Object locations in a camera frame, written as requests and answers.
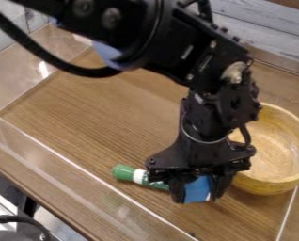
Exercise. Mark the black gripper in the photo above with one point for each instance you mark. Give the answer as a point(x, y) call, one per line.
point(189, 159)

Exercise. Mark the blue rectangular block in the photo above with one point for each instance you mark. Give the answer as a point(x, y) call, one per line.
point(198, 191)

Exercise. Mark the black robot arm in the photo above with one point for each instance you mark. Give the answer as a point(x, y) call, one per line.
point(169, 37)

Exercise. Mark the brown wooden bowl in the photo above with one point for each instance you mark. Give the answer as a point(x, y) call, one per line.
point(274, 172)

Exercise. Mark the green Expo marker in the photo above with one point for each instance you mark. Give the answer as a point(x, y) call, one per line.
point(129, 174)

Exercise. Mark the black table leg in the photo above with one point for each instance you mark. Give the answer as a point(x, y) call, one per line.
point(30, 206)

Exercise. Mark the clear acrylic tray wall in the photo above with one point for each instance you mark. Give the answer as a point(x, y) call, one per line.
point(69, 127)

